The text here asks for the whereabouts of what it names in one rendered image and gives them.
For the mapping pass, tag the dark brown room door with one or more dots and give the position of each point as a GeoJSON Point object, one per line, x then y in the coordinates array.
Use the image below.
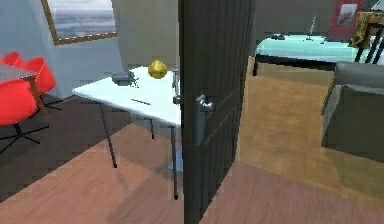
{"type": "Point", "coordinates": [213, 83]}

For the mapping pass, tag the black chair with gold cloth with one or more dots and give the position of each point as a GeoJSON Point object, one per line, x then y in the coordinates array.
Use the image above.
{"type": "Point", "coordinates": [368, 33]}

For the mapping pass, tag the black pen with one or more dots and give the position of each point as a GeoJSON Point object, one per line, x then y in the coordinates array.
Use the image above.
{"type": "Point", "coordinates": [140, 101]}

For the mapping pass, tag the grey armchair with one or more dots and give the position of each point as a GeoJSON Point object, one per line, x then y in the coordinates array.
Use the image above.
{"type": "Point", "coordinates": [358, 106]}

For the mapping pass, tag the gold round vase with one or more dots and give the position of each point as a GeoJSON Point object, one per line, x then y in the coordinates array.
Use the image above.
{"type": "Point", "coordinates": [157, 68]}

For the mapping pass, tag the bed with turquoise cover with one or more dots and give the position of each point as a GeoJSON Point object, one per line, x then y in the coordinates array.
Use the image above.
{"type": "Point", "coordinates": [300, 50]}

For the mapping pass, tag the grey table with wooden leg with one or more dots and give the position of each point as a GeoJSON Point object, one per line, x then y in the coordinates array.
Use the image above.
{"type": "Point", "coordinates": [16, 74]}

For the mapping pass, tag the white table with black legs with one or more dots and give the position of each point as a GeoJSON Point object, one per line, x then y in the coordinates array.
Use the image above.
{"type": "Point", "coordinates": [150, 96]}

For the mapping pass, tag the wood framed seascape picture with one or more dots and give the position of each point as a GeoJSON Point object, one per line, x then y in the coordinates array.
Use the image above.
{"type": "Point", "coordinates": [83, 20]}

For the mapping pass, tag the dark grey small box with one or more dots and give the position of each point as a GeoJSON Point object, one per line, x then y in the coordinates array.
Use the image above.
{"type": "Point", "coordinates": [122, 78]}

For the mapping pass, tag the red shell chair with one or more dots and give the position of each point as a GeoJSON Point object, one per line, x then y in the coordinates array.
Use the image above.
{"type": "Point", "coordinates": [40, 75]}
{"type": "Point", "coordinates": [15, 100]}

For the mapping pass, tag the red poster with white picture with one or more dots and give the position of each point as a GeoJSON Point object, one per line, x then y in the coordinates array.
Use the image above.
{"type": "Point", "coordinates": [345, 18]}

